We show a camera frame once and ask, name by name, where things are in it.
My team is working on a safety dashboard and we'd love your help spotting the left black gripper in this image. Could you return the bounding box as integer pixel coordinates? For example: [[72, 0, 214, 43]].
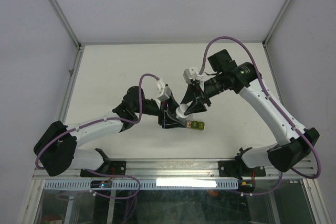
[[133, 92, 186, 128]]

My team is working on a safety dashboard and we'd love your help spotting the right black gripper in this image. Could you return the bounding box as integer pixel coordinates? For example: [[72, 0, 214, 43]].
[[181, 73, 227, 115]]

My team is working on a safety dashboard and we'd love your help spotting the white blue pill bottle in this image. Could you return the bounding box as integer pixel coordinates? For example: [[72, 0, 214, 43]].
[[175, 104, 188, 119]]

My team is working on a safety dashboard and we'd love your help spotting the multicolour weekly pill organizer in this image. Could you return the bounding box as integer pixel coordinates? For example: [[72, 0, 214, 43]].
[[185, 120, 205, 131]]

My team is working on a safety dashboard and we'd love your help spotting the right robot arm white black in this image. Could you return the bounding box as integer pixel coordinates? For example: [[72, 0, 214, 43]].
[[176, 49, 320, 178]]

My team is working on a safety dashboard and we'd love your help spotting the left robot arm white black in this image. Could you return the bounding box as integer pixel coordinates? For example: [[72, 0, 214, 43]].
[[34, 85, 188, 177]]

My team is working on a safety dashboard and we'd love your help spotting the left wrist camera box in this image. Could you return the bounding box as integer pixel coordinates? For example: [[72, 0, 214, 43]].
[[155, 78, 172, 104]]

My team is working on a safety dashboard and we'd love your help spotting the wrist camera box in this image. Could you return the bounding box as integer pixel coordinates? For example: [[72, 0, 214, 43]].
[[155, 78, 172, 104], [183, 67, 204, 84]]

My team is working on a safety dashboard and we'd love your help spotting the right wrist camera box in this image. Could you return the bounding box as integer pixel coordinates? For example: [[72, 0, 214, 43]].
[[183, 67, 204, 84]]

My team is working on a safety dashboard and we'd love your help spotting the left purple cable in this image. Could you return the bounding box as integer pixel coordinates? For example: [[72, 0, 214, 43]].
[[35, 73, 160, 201]]

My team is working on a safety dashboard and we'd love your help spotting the purple cable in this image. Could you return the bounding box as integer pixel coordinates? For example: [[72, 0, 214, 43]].
[[198, 36, 323, 197], [35, 73, 160, 201]]

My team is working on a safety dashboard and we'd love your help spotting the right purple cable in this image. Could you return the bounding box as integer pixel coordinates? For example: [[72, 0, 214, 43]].
[[198, 36, 323, 197]]

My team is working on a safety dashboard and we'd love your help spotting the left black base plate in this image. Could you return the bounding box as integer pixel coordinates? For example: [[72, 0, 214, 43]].
[[80, 160, 127, 177]]

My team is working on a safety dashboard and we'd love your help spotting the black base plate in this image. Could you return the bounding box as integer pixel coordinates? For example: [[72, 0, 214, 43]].
[[80, 160, 127, 177], [218, 160, 266, 180]]

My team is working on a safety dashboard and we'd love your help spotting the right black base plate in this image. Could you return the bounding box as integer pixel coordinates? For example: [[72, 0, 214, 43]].
[[218, 160, 266, 180]]

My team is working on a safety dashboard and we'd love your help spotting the aluminium mounting rail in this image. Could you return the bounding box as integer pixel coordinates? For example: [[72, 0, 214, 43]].
[[32, 157, 317, 180]]

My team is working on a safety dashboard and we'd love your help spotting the white slotted cable duct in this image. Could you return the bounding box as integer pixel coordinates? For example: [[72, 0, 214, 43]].
[[44, 178, 238, 190]]

